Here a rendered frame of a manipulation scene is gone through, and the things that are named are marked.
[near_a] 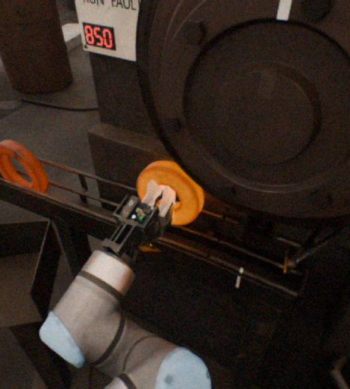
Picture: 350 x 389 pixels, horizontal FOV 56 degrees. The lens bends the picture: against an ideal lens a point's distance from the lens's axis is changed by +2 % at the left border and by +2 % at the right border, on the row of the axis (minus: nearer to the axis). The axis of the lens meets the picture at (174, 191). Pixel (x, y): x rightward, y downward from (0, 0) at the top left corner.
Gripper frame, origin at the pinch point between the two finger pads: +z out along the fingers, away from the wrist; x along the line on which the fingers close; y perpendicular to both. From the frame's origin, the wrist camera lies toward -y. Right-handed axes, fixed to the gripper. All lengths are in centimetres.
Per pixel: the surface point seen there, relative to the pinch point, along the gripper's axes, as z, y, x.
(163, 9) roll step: 4.6, 35.7, -2.4
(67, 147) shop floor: 62, -106, 138
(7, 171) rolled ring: -6, -15, 57
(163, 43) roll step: 3.5, 31.7, -2.3
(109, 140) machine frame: 6.5, 0.6, 20.8
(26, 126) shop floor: 68, -108, 186
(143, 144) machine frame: 8.4, 0.6, 11.8
